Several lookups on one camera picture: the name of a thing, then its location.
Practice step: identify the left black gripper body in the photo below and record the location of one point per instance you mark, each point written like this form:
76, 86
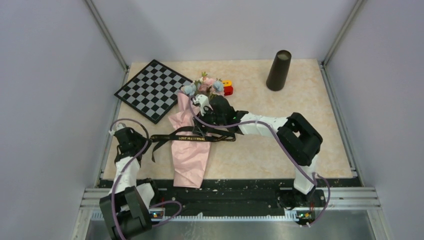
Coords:
139, 140

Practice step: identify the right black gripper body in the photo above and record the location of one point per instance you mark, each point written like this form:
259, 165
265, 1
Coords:
211, 118

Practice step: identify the black ribbon with gold lettering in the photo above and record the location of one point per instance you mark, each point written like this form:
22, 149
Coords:
192, 134

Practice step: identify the pink flower bouquet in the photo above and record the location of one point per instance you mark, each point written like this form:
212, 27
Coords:
190, 157

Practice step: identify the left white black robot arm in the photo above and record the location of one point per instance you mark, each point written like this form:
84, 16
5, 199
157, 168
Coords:
125, 211

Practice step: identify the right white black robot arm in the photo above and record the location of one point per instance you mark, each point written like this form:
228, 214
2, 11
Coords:
298, 139

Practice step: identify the dark brown tall vase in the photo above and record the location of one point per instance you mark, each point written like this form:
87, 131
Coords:
279, 71

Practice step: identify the red toy block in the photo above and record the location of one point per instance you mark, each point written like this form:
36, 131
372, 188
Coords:
228, 90

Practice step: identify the black and white checkerboard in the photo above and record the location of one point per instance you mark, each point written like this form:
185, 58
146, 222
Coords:
153, 91

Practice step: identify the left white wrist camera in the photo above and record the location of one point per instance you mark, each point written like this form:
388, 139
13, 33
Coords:
115, 128

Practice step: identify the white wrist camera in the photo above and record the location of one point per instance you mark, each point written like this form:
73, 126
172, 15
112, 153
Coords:
202, 101
115, 128

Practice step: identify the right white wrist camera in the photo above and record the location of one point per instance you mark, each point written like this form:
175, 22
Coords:
202, 101

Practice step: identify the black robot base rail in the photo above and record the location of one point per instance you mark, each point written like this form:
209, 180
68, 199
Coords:
236, 197

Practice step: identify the white slotted cable duct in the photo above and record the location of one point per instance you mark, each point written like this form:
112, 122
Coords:
158, 215

